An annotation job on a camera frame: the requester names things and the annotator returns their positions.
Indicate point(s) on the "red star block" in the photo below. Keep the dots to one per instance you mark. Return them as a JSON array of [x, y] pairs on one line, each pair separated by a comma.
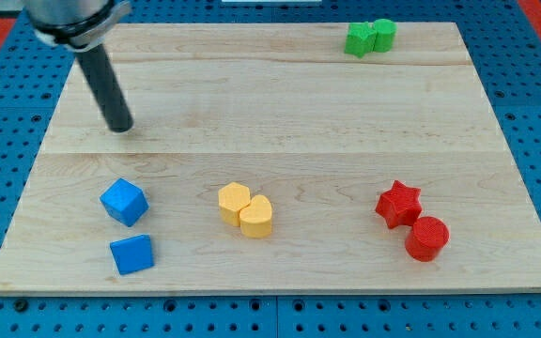
[[400, 205]]

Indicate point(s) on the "green star block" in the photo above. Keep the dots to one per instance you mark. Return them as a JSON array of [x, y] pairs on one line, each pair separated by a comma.
[[360, 39]]

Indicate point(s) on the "wooden board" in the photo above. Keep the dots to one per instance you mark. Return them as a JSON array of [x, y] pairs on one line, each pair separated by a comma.
[[282, 110]]

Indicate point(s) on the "yellow hexagon block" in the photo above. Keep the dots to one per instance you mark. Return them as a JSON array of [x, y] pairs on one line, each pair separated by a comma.
[[232, 199]]

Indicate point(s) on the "yellow heart block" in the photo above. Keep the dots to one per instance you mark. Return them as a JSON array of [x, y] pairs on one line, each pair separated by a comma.
[[256, 218]]

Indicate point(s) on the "blue cube block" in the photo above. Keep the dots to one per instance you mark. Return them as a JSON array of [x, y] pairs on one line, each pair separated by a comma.
[[124, 202]]

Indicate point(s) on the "blue wedge block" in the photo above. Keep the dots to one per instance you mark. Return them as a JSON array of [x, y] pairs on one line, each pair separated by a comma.
[[132, 254]]

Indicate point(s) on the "red cylinder block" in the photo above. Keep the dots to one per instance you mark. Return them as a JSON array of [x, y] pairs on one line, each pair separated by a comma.
[[427, 238]]

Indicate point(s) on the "green cylinder block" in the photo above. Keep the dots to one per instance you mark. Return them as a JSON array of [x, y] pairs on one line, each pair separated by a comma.
[[386, 30]]

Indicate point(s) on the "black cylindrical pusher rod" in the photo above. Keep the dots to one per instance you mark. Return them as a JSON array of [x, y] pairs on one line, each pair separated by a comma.
[[101, 78]]

